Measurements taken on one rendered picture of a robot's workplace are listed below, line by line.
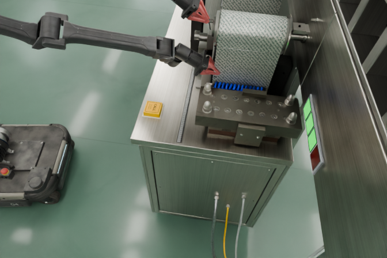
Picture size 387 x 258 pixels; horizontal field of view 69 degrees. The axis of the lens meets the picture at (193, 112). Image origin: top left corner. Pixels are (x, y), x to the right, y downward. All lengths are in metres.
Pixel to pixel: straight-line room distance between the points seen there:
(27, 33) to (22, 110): 1.72
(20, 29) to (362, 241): 1.06
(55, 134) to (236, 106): 1.40
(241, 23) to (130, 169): 1.43
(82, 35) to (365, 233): 0.92
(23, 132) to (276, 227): 1.82
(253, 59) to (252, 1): 0.26
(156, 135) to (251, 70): 0.46
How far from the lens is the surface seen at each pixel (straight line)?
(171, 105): 1.27
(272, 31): 1.06
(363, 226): 0.65
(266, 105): 1.14
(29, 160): 2.07
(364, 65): 0.72
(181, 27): 1.72
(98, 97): 2.62
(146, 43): 1.05
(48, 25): 1.03
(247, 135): 1.10
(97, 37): 1.02
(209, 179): 1.36
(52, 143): 2.11
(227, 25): 1.04
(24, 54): 3.32
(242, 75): 1.16
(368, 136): 0.65
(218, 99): 1.12
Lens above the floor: 1.85
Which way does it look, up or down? 50 degrees down
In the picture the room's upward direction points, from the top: 4 degrees clockwise
